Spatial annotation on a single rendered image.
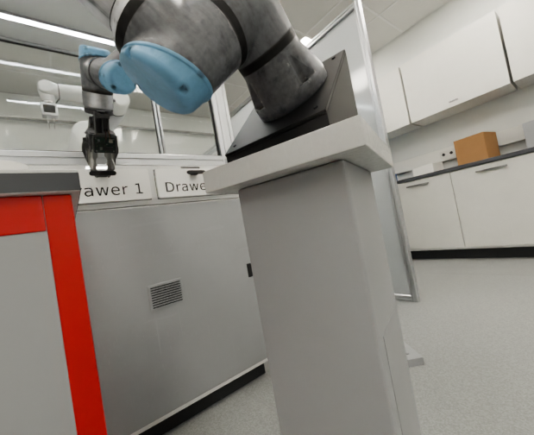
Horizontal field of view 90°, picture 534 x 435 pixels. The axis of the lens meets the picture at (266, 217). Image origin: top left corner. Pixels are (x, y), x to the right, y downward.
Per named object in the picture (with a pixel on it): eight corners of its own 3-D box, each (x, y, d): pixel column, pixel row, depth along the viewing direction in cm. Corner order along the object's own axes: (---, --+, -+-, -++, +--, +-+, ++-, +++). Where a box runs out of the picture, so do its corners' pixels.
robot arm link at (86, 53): (84, 44, 65) (72, 41, 69) (89, 93, 69) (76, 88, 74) (118, 52, 71) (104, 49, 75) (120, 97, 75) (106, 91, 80)
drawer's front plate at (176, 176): (228, 192, 115) (223, 168, 115) (160, 198, 97) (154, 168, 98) (226, 193, 116) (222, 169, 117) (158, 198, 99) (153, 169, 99)
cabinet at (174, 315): (278, 371, 119) (247, 196, 122) (-91, 599, 56) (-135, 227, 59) (196, 329, 195) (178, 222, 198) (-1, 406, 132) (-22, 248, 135)
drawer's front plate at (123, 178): (152, 198, 96) (147, 168, 96) (49, 205, 78) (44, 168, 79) (151, 199, 97) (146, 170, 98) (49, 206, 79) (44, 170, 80)
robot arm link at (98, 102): (79, 88, 75) (112, 93, 80) (81, 105, 77) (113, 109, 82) (83, 91, 70) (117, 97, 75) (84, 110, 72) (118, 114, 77)
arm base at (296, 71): (327, 60, 54) (304, 9, 48) (326, 91, 44) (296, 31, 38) (267, 99, 62) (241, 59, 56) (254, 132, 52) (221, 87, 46)
